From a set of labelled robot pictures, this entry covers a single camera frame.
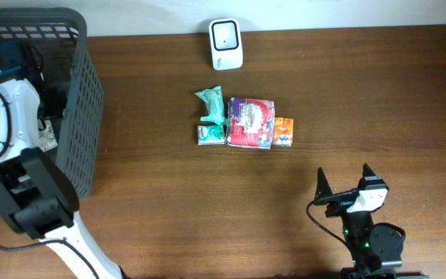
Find orange pocket tissue pack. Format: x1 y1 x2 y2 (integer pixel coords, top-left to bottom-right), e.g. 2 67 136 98
273 117 293 146

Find red purple tissue pack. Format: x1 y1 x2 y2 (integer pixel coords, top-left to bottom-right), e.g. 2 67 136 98
225 98 276 150

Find green white pocket tissue pack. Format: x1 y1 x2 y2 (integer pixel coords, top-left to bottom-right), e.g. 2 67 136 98
197 125 225 145

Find teal pouch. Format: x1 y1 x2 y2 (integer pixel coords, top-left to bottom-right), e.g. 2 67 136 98
195 86 228 126

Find white tube package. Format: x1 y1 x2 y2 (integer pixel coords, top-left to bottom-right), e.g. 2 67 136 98
38 119 58 152

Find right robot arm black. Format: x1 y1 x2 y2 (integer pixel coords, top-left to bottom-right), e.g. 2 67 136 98
306 164 427 279

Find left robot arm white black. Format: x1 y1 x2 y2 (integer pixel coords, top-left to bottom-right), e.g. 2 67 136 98
0 40 125 278

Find white barcode scanner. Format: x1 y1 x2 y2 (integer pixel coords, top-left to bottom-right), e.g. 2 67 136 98
208 19 243 71

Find grey plastic basket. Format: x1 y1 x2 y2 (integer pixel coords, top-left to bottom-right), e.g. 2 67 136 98
0 8 105 198

